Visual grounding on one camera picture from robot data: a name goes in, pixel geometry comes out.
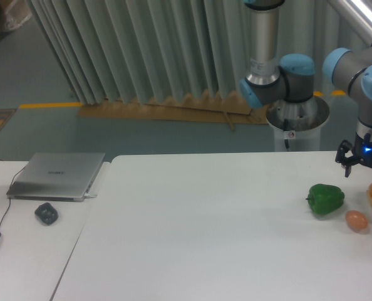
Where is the brown egg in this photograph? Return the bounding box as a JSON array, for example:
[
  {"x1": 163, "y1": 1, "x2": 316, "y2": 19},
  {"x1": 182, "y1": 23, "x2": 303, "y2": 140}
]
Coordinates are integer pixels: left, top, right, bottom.
[{"x1": 345, "y1": 210, "x2": 368, "y2": 232}]

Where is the green bell pepper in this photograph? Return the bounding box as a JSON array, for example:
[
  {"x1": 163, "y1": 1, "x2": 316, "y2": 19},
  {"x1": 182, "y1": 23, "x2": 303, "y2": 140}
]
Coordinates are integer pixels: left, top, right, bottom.
[{"x1": 306, "y1": 184, "x2": 345, "y2": 216}]

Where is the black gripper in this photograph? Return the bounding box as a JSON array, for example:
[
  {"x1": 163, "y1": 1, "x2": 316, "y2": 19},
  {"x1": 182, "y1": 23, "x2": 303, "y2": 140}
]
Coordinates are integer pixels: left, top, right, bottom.
[{"x1": 335, "y1": 134, "x2": 372, "y2": 177}]

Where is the black mouse cable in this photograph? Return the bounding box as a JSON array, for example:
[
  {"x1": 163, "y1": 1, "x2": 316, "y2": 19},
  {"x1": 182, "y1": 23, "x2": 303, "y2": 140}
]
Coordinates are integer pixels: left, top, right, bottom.
[{"x1": 0, "y1": 159, "x2": 30, "y2": 232}]

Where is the brown cardboard sheet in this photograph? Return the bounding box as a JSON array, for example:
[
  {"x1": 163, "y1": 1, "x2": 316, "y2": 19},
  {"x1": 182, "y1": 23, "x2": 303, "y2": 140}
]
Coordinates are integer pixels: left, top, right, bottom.
[{"x1": 78, "y1": 91, "x2": 267, "y2": 131}]

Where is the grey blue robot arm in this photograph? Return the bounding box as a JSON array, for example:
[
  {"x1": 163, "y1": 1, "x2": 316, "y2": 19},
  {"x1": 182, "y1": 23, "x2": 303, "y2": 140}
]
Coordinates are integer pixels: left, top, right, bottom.
[{"x1": 240, "y1": 1, "x2": 372, "y2": 176}]

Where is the grey-green pleated curtain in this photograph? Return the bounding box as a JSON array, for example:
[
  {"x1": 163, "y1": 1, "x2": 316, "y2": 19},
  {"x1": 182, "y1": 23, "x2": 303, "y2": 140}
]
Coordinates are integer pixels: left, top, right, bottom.
[{"x1": 25, "y1": 0, "x2": 334, "y2": 105}]

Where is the small black controller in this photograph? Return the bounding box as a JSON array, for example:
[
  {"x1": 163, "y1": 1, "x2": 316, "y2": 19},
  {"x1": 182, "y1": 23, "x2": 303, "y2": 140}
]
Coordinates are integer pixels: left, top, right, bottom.
[{"x1": 34, "y1": 203, "x2": 59, "y2": 226}]

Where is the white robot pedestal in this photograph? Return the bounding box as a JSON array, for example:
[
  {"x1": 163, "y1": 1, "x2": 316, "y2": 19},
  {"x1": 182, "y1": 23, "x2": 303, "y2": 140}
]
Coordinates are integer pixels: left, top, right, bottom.
[{"x1": 266, "y1": 96, "x2": 330, "y2": 152}]

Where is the silver closed laptop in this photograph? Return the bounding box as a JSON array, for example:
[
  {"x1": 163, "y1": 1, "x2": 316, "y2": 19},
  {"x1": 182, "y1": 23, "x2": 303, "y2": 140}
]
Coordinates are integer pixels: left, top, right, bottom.
[{"x1": 6, "y1": 152, "x2": 105, "y2": 201}]

